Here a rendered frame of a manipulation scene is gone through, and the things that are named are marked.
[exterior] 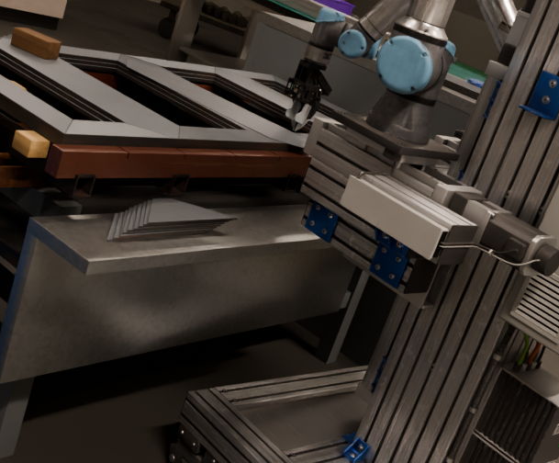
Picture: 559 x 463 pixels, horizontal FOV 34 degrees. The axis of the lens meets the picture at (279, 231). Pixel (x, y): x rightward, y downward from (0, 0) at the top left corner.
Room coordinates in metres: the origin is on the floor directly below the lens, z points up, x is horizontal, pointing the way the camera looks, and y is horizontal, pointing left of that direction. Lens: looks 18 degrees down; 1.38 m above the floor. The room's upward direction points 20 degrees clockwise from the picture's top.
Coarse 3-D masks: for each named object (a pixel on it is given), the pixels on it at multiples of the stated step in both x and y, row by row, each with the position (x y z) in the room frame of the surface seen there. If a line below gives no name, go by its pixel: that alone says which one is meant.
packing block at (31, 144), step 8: (16, 136) 1.82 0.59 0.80; (24, 136) 1.80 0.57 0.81; (32, 136) 1.82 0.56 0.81; (40, 136) 1.84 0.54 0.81; (16, 144) 1.81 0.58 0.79; (24, 144) 1.80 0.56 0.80; (32, 144) 1.79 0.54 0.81; (40, 144) 1.81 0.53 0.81; (48, 144) 1.82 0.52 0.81; (24, 152) 1.79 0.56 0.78; (32, 152) 1.80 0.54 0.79; (40, 152) 1.81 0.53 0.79
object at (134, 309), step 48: (48, 288) 1.75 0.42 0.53; (96, 288) 1.86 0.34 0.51; (144, 288) 1.99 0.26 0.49; (192, 288) 2.14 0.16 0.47; (240, 288) 2.30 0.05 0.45; (288, 288) 2.49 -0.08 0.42; (336, 288) 2.72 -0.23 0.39; (0, 336) 1.72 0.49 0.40; (48, 336) 1.78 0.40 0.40; (96, 336) 1.90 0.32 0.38; (144, 336) 2.03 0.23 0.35; (192, 336) 2.19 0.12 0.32
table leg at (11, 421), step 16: (48, 208) 1.87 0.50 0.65; (0, 384) 1.87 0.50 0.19; (16, 384) 1.85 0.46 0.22; (32, 384) 1.89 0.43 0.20; (0, 400) 1.86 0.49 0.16; (16, 400) 1.86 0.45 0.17; (0, 416) 1.85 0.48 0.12; (16, 416) 1.88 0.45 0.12; (0, 432) 1.85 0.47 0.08; (16, 432) 1.89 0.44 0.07; (0, 448) 1.86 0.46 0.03
